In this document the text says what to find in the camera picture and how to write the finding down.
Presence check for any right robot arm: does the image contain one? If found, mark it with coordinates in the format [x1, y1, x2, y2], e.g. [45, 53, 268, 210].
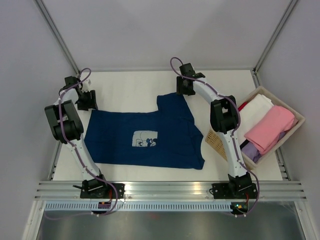
[176, 63, 252, 198]

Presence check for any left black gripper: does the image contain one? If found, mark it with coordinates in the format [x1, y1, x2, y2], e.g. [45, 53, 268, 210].
[75, 91, 99, 112]

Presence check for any purple rolled t shirt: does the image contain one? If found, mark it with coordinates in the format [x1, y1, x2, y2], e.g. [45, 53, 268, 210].
[241, 130, 286, 163]

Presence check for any white slotted cable duct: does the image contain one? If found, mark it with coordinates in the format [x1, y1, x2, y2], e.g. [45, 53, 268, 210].
[44, 201, 232, 212]

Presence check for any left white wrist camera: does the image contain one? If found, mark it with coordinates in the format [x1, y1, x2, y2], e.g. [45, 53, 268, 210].
[81, 78, 92, 92]

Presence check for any blue t shirt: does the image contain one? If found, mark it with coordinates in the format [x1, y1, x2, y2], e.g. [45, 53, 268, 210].
[84, 93, 205, 170]

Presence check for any white rolled t shirt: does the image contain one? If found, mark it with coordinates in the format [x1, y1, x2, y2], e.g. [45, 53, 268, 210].
[239, 93, 274, 129]

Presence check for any pink rolled t shirt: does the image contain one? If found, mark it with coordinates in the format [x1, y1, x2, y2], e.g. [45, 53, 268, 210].
[244, 105, 295, 139]

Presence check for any red rolled t shirt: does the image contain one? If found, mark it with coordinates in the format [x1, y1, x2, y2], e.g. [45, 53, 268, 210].
[238, 101, 249, 112]

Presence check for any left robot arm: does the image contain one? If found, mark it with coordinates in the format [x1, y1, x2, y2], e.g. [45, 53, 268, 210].
[44, 76, 109, 199]

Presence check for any aluminium frame rail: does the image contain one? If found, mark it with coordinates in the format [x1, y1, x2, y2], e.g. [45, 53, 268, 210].
[33, 181, 307, 202]

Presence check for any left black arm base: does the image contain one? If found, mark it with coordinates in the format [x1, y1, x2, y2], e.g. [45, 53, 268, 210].
[79, 182, 125, 200]

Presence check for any purple cable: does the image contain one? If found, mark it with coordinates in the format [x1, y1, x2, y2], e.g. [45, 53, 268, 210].
[169, 56, 261, 219]
[44, 67, 123, 221]

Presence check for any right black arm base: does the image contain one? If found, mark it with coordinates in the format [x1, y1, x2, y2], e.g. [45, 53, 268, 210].
[209, 183, 258, 200]

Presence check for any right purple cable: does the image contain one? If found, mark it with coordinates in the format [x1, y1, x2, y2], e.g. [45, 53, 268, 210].
[169, 56, 261, 219]

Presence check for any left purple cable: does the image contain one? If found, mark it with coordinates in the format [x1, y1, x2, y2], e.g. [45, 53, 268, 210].
[44, 67, 123, 221]

